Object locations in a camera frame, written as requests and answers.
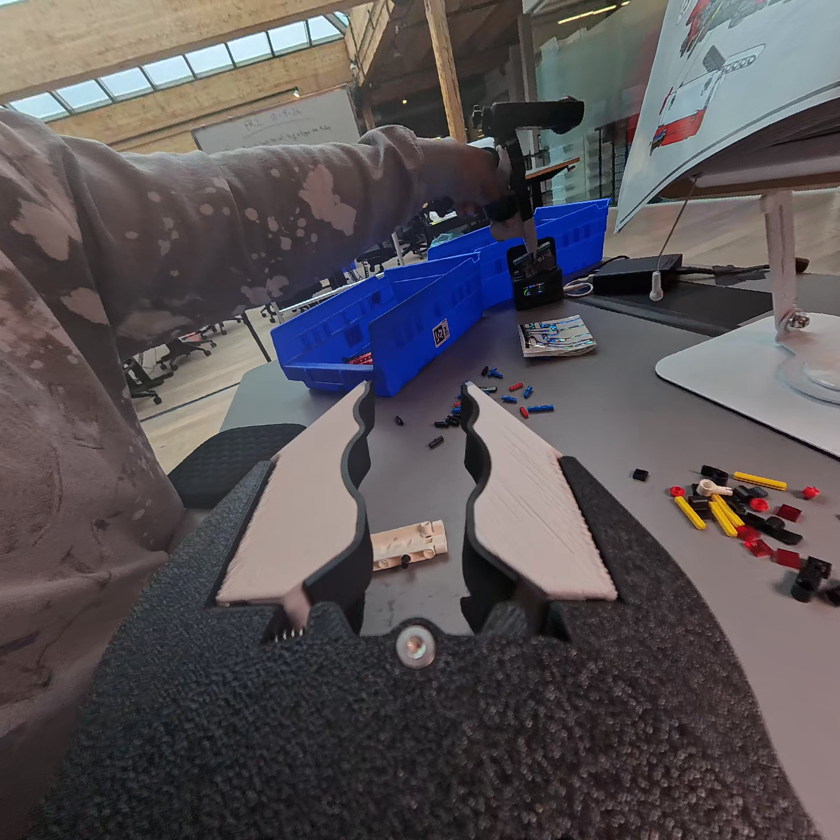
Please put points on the person's left hand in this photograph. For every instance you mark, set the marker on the person's left hand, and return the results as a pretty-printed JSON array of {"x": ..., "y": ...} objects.
[{"x": 482, "y": 177}]

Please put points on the black battery charger case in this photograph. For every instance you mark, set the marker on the black battery charger case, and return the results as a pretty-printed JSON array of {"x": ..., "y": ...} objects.
[{"x": 538, "y": 289}]

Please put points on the white stand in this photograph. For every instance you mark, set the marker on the white stand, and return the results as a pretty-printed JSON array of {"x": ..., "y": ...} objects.
[{"x": 741, "y": 380}]

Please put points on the black camera battery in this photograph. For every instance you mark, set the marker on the black camera battery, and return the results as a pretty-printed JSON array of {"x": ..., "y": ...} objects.
[{"x": 528, "y": 264}]

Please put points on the holographic sticker booklet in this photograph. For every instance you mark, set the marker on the holographic sticker booklet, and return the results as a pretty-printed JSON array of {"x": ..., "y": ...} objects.
[{"x": 558, "y": 336}]

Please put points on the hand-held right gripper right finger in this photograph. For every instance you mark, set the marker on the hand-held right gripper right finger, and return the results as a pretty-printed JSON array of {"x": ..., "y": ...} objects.
[{"x": 531, "y": 518}]

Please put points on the black office chair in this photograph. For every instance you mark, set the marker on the black office chair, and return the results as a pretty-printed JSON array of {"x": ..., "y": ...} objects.
[
  {"x": 187, "y": 344},
  {"x": 144, "y": 380}
]

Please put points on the cream connector piece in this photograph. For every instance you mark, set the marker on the cream connector piece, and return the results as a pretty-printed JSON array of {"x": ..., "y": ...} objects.
[{"x": 712, "y": 487}]

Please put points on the scattered small connector pins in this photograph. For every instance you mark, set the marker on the scattered small connector pins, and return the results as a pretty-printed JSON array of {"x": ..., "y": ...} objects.
[{"x": 505, "y": 397}]

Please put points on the transparent red tile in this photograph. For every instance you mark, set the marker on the transparent red tile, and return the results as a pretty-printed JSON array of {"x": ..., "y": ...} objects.
[
  {"x": 748, "y": 533},
  {"x": 789, "y": 513},
  {"x": 787, "y": 559},
  {"x": 761, "y": 548}
]

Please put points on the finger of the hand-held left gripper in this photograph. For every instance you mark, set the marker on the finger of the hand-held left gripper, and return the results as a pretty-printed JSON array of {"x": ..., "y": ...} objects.
[
  {"x": 541, "y": 250},
  {"x": 508, "y": 231}
]

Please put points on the black desk mat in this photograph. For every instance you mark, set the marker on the black desk mat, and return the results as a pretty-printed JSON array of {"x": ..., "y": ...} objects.
[{"x": 715, "y": 305}]

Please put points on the black angled connector piece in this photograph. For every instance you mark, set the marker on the black angled connector piece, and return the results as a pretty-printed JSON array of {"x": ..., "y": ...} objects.
[{"x": 810, "y": 577}]

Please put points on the printed instruction sheet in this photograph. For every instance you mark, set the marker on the printed instruction sheet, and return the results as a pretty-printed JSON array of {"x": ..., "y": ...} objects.
[{"x": 722, "y": 98}]

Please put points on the blue plastic bin with tag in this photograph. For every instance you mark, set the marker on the blue plastic bin with tag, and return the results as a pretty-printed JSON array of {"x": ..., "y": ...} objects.
[{"x": 420, "y": 341}]

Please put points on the long black beam piece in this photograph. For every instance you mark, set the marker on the long black beam piece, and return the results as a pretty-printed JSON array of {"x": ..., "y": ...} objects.
[{"x": 778, "y": 531}]

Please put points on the red building pieces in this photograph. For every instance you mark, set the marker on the red building pieces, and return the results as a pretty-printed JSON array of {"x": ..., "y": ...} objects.
[{"x": 359, "y": 359}]

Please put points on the cream brick assembly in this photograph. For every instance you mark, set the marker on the cream brick assembly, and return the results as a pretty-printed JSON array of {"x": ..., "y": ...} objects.
[{"x": 410, "y": 544}]

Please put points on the grey desk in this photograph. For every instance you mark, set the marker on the grey desk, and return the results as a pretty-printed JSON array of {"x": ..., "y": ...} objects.
[{"x": 623, "y": 413}]

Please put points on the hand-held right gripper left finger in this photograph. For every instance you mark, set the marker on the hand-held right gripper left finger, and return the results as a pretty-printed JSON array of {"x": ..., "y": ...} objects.
[{"x": 295, "y": 518}]

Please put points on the whiteboard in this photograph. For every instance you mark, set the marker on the whiteboard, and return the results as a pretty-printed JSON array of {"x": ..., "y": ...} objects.
[{"x": 275, "y": 124}]

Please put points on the long yellow axle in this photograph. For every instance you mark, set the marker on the long yellow axle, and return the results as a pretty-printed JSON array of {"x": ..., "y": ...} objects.
[{"x": 760, "y": 481}]

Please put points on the black power adapter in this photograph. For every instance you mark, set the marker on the black power adapter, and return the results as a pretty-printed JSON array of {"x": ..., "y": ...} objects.
[{"x": 633, "y": 274}]

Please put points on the person's left forearm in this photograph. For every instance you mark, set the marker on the person's left forearm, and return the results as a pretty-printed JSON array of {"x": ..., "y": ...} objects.
[{"x": 328, "y": 197}]

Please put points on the person's grey sweatshirt torso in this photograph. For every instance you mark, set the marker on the person's grey sweatshirt torso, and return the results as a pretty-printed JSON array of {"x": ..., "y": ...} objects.
[{"x": 59, "y": 459}]

